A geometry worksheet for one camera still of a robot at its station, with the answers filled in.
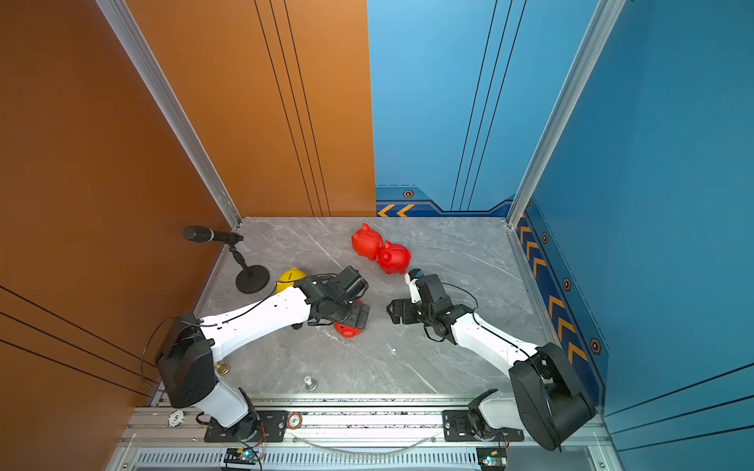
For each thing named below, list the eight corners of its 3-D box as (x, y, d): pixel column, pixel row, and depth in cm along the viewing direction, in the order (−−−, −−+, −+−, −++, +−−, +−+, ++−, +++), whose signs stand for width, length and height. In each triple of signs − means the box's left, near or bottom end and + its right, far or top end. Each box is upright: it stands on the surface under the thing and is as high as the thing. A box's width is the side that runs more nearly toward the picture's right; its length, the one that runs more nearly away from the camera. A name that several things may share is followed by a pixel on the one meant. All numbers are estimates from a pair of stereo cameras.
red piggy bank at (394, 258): (377, 273, 106) (376, 256, 98) (383, 257, 111) (383, 240, 103) (404, 280, 104) (405, 263, 96) (409, 263, 109) (411, 246, 101)
